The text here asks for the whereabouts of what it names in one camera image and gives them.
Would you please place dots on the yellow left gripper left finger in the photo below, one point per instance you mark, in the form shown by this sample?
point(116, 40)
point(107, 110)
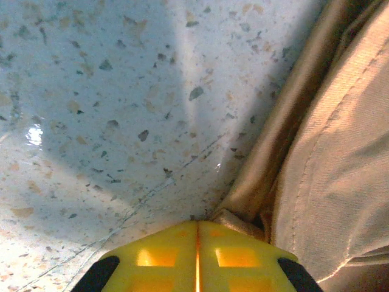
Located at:
point(152, 261)

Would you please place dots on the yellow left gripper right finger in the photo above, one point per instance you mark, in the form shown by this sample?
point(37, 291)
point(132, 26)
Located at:
point(249, 261)

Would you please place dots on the tan t-shirt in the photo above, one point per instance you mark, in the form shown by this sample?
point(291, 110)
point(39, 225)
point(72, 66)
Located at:
point(334, 152)

